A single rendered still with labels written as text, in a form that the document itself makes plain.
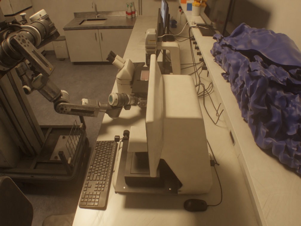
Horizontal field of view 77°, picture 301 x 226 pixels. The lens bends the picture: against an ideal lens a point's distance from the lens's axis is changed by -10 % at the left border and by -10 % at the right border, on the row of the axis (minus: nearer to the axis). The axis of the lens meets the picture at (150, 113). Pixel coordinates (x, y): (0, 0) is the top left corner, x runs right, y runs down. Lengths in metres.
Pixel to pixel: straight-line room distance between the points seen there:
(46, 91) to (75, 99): 1.89
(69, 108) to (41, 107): 1.93
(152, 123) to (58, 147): 1.52
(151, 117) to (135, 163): 0.46
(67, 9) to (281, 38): 3.88
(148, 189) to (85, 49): 3.16
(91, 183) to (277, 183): 0.87
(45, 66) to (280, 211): 1.16
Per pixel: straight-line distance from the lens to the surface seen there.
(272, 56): 0.88
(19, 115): 1.76
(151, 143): 0.62
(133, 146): 0.91
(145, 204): 1.07
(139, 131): 0.93
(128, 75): 1.46
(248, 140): 0.69
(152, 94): 0.66
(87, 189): 1.14
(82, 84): 3.44
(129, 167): 0.99
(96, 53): 3.81
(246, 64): 0.80
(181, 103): 0.75
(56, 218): 1.45
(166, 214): 1.05
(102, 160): 1.22
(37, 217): 2.08
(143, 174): 0.97
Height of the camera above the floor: 1.72
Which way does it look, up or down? 40 degrees down
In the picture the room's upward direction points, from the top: straight up
